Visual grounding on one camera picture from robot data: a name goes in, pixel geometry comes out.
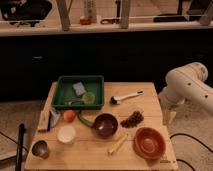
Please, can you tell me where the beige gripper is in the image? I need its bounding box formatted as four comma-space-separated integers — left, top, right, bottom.
161, 102, 176, 125

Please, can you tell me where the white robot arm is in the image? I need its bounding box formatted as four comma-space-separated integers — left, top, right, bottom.
158, 62, 213, 125

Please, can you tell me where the orange bowl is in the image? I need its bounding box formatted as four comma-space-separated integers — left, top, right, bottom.
133, 127, 166, 160

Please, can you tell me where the purple bowl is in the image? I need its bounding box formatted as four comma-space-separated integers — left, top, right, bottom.
92, 113, 118, 138

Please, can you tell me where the bunch of dark grapes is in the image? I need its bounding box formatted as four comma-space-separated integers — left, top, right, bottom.
121, 111, 144, 128

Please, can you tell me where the green spoon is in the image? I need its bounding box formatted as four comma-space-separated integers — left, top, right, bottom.
66, 92, 95, 105

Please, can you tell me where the grey sponge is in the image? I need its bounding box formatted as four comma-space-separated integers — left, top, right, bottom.
73, 82, 86, 96

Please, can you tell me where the orange peach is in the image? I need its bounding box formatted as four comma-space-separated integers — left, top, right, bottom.
63, 110, 76, 122

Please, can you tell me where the green plastic tray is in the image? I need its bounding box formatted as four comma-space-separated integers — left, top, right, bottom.
52, 75, 104, 110

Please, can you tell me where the white cup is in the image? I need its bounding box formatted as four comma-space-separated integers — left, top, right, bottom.
57, 125, 76, 144

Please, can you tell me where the silver foil packet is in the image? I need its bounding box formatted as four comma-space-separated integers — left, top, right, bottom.
48, 108, 61, 128

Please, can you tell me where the red object on shelf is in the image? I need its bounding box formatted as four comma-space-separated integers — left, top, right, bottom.
79, 16, 92, 25

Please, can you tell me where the metal cup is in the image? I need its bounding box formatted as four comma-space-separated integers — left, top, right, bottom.
32, 140, 50, 159

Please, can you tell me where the black pole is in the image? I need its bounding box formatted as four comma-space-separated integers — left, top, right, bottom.
15, 123, 25, 171

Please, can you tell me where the black cable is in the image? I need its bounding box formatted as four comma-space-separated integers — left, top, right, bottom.
169, 132, 213, 171

